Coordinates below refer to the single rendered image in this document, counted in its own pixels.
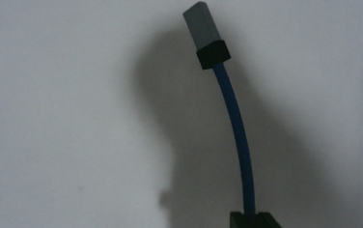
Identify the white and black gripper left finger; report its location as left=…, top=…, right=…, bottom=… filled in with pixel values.
left=230, top=212, right=252, bottom=228

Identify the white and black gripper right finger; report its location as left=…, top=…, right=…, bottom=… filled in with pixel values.
left=255, top=212, right=282, bottom=228

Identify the blue network cable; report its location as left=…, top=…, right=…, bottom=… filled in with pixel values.
left=212, top=62, right=255, bottom=228

